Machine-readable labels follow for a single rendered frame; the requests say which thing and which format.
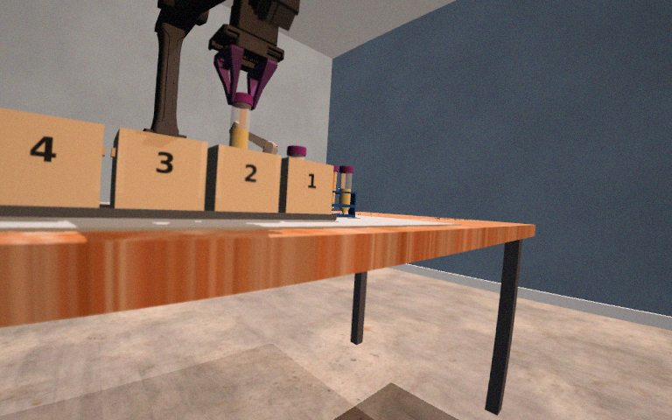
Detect conical centrifuge tube with orange liquid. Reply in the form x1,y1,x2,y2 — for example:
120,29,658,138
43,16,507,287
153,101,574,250
229,92,254,149

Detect graduated tube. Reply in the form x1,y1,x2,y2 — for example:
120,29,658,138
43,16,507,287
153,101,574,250
332,165,339,204

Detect plastic tube with dark red cap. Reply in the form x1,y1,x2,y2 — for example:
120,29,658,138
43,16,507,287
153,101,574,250
339,166,354,214

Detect white sample tube with magenta cap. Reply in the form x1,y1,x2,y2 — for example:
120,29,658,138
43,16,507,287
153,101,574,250
287,145,306,160

